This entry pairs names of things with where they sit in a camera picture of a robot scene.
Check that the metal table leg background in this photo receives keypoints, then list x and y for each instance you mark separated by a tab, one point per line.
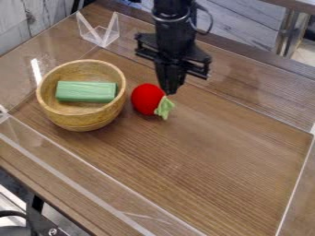
291	32

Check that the clear acrylic front barrier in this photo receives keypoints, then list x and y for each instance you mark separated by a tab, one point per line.
105	207

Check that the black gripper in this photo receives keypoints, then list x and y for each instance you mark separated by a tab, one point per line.
171	48

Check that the clear acrylic corner bracket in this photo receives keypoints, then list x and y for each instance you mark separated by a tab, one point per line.
101	36

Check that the green rectangular block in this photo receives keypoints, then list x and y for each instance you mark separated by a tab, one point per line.
83	91

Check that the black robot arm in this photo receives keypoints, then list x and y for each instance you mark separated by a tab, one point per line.
179	7

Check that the red strawberry toy green leaves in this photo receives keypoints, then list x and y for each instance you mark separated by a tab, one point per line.
150	101

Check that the black table frame bracket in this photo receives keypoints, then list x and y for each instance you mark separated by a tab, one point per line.
41	226

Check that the wooden bowl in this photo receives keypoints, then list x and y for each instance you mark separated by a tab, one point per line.
81	116

